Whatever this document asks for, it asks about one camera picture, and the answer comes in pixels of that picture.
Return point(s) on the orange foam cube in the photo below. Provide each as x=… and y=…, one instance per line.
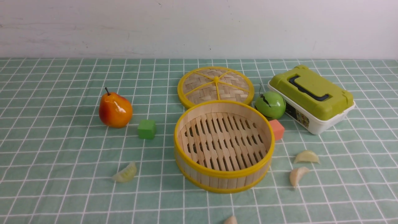
x=277, y=128

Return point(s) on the pale yellow dumpling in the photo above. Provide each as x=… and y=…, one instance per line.
x=307, y=156

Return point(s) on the green lidded white lunchbox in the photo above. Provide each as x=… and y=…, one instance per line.
x=314, y=102

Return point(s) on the green checkered tablecloth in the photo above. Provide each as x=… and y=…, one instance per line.
x=58, y=157

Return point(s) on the pale green dumpling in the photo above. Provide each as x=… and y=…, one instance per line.
x=126, y=174

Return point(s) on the orange red toy pear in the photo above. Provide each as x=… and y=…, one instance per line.
x=115, y=111

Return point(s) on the woven bamboo steamer lid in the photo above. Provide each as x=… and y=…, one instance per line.
x=214, y=83

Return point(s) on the cream white dumpling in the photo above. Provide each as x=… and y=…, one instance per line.
x=297, y=174

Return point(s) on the green foam cube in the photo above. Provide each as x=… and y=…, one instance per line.
x=146, y=129

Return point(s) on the green toy apple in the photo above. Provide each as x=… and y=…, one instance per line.
x=270, y=104

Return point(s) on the bamboo steamer tray yellow rim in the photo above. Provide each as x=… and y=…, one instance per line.
x=223, y=146

